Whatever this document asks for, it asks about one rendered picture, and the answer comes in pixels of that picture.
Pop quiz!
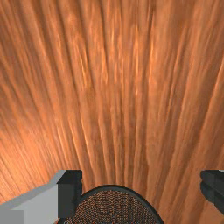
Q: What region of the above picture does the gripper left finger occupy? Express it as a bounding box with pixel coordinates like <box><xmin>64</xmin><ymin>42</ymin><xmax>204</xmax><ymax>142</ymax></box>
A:
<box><xmin>0</xmin><ymin>169</ymin><xmax>83</xmax><ymax>224</ymax></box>

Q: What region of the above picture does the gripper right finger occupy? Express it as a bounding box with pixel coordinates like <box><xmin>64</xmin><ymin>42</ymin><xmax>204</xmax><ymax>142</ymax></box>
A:
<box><xmin>199</xmin><ymin>169</ymin><xmax>224</xmax><ymax>215</ymax></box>

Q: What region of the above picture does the dark mesh basket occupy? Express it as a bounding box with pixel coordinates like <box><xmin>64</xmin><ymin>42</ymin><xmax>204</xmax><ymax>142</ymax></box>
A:
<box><xmin>57</xmin><ymin>184</ymin><xmax>165</xmax><ymax>224</ymax></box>

